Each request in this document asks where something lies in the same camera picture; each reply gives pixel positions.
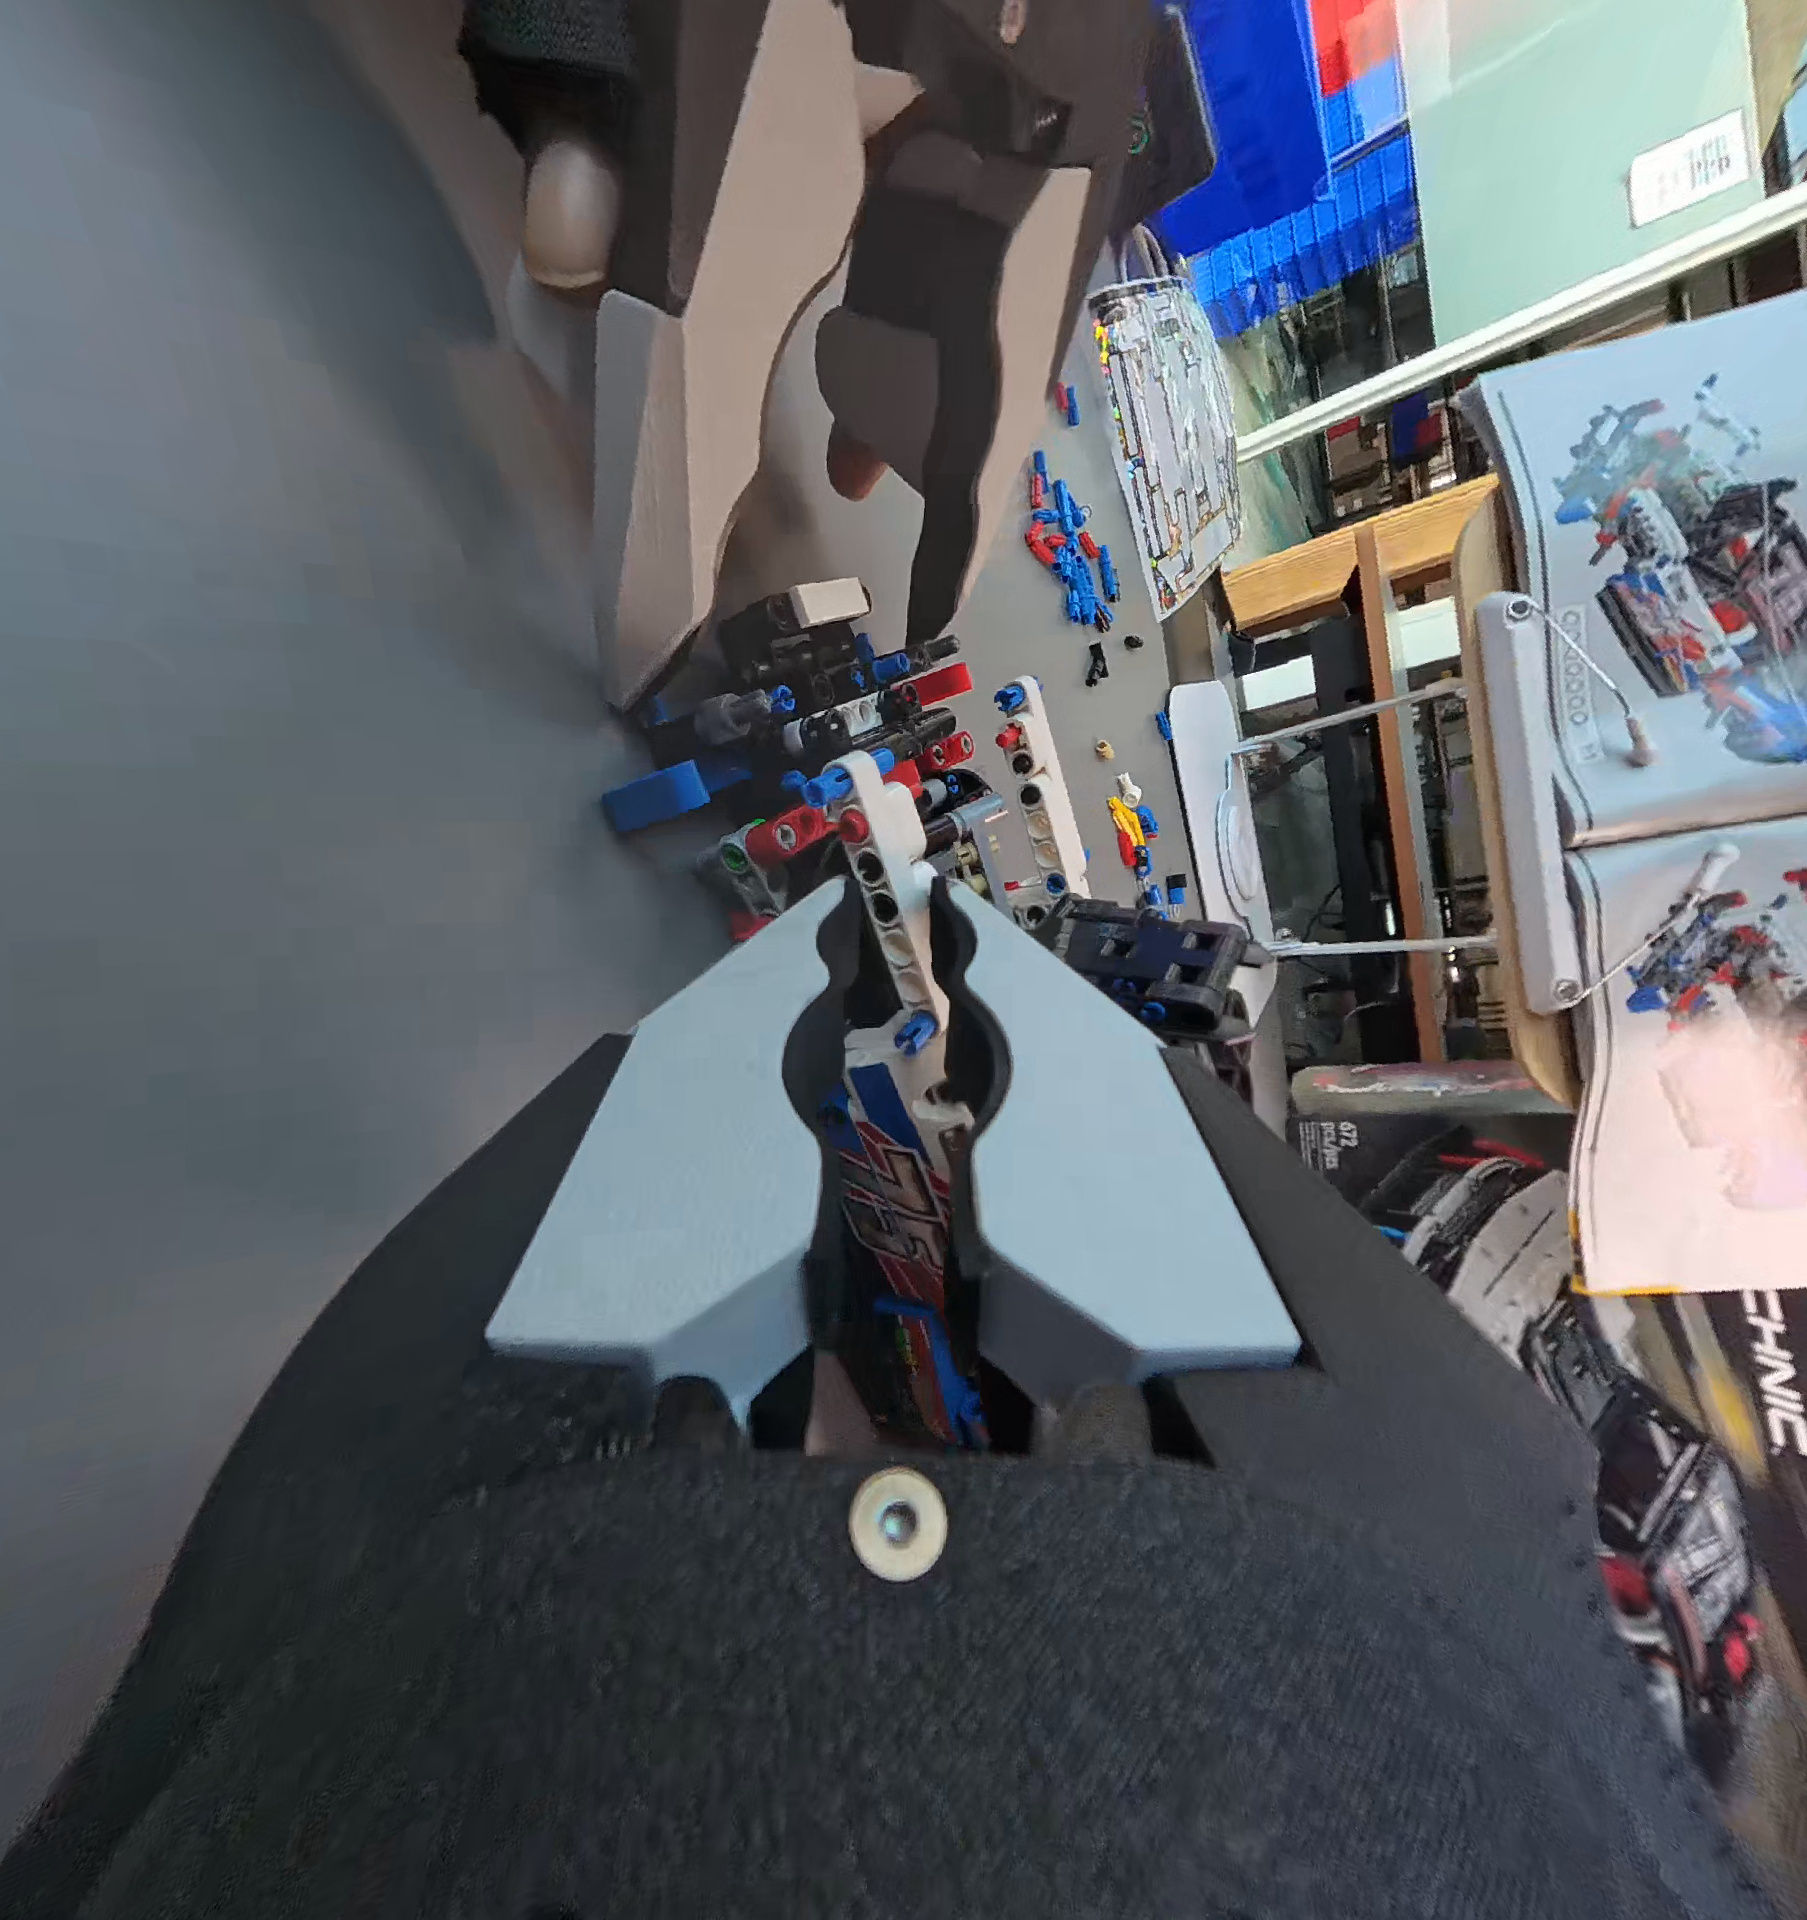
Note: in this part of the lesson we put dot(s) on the red plastic crate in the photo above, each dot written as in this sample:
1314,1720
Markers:
1356,46

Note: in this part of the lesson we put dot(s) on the cluster of mixed small bricks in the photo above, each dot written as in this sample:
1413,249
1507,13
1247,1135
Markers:
1131,824

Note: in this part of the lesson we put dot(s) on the grey desk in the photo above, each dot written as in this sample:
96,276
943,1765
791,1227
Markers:
169,749

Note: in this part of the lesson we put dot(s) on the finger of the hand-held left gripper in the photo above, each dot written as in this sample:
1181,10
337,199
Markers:
1039,302
693,450

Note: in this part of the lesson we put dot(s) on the brick-built toy race car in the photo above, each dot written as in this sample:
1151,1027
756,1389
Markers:
781,717

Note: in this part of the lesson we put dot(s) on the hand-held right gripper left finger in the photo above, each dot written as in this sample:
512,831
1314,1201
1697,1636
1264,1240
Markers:
666,1201

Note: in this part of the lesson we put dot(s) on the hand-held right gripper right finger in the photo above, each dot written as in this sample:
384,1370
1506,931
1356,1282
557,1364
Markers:
1131,1201

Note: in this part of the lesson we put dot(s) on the open instruction booklet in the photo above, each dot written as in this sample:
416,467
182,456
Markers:
1667,782

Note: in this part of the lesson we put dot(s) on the shiny printed booklet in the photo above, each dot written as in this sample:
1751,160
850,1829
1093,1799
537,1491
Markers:
1175,450

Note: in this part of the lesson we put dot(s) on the person's left hand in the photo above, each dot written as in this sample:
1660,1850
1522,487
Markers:
570,210

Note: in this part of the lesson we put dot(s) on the pile of blue red pins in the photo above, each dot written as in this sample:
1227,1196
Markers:
1075,541

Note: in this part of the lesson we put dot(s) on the toy car set box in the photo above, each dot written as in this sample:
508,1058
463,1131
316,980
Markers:
1788,1397

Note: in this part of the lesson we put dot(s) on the stack of blue crates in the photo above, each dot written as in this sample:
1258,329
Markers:
1292,226

